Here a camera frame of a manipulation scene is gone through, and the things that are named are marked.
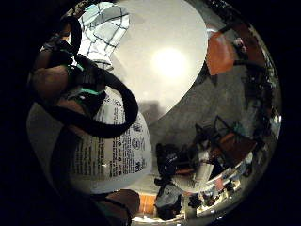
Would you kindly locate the brown wooden desk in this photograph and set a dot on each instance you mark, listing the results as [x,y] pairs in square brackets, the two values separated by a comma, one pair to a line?
[233,147]

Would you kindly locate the black camera on stand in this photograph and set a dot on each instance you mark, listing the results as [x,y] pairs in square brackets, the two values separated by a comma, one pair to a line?
[167,160]

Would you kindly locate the orange chair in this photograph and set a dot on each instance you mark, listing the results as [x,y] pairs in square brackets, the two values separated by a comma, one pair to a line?
[219,53]

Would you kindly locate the white bottle with printed label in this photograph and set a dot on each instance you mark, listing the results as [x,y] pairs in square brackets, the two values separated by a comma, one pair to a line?
[119,150]

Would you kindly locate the grey black bag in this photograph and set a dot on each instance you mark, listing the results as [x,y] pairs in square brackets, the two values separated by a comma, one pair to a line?
[167,201]

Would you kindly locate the orange box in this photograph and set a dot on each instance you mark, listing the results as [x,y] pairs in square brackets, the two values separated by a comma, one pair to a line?
[147,204]

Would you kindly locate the white checked cloth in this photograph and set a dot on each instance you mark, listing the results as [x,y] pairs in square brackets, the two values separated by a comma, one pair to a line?
[105,28]

